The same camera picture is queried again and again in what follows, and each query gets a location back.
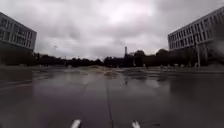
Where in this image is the wet grey paved plaza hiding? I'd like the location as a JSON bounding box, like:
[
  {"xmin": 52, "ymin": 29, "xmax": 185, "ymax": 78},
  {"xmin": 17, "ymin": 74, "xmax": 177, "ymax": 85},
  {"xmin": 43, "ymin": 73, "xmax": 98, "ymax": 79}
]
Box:
[{"xmin": 0, "ymin": 65, "xmax": 224, "ymax": 128}]

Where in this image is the row of dark trees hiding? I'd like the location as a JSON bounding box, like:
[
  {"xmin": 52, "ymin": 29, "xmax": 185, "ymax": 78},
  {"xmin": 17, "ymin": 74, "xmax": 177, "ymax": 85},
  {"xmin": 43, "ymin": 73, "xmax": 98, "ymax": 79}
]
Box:
[{"xmin": 0, "ymin": 48, "xmax": 224, "ymax": 68}]

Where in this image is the robot's own part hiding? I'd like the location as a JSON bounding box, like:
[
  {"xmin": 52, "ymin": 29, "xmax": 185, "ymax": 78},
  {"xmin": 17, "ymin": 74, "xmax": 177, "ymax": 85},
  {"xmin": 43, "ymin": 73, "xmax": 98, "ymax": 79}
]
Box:
[
  {"xmin": 70, "ymin": 118, "xmax": 82, "ymax": 128},
  {"xmin": 131, "ymin": 120, "xmax": 142, "ymax": 128}
]

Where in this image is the grey multi-storey building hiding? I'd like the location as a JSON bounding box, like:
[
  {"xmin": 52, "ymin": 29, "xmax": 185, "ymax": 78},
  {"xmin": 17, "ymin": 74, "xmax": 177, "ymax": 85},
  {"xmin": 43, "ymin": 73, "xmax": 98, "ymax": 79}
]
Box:
[
  {"xmin": 0, "ymin": 11, "xmax": 38, "ymax": 65},
  {"xmin": 167, "ymin": 6, "xmax": 224, "ymax": 66}
]

